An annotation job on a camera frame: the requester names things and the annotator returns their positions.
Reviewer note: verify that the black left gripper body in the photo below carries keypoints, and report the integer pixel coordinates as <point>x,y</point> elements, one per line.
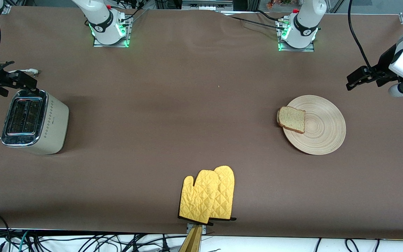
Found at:
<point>383,65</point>

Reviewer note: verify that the round pale wooden plate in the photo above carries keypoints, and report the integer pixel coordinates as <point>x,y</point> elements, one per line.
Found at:
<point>324,129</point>

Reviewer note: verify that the slice of brown bread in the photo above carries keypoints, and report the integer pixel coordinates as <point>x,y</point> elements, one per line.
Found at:
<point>292,119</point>

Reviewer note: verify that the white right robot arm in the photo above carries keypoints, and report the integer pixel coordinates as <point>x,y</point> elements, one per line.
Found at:
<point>100,21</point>

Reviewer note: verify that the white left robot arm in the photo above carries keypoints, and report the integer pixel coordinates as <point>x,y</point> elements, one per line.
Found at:
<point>304,24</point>

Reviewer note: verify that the cream and chrome toaster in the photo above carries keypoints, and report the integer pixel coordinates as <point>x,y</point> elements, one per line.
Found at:
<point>52,122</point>

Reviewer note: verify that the yellow quilted oven mitt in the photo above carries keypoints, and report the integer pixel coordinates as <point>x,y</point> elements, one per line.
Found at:
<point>198,199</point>
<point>226,189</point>

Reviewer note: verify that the yellow wooden bar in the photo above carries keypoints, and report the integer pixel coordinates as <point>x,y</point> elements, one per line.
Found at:
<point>192,241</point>

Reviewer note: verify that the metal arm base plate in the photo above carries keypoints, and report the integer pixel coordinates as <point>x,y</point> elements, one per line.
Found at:
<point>310,49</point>
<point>126,40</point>

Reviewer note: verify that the metal frame rail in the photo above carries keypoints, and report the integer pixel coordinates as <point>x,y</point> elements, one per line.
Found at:
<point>205,5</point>

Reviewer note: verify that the small metal table bracket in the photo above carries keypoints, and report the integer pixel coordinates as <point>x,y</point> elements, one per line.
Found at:
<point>203,228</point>

